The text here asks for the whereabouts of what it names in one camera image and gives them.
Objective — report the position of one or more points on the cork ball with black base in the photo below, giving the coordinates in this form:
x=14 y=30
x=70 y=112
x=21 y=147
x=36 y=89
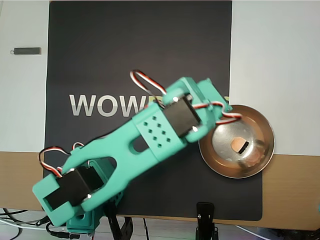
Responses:
x=237 y=144

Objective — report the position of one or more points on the teal robot base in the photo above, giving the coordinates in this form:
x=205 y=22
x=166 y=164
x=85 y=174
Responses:
x=82 y=222

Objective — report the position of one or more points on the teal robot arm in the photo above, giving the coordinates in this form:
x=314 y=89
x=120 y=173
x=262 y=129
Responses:
x=120 y=142

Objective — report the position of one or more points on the metal bowl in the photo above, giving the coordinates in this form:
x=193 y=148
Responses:
x=262 y=150

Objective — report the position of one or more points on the white paper sheet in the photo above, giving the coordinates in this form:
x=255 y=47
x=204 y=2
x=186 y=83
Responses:
x=22 y=100
x=275 y=50

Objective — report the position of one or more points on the black mat with WOWROBO print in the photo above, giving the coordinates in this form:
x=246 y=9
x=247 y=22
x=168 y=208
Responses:
x=150 y=37

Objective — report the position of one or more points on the black clamp right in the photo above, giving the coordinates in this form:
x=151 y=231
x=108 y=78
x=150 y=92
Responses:
x=205 y=215

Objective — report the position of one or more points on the black table clamp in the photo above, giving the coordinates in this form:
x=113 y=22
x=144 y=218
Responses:
x=43 y=221
x=115 y=222

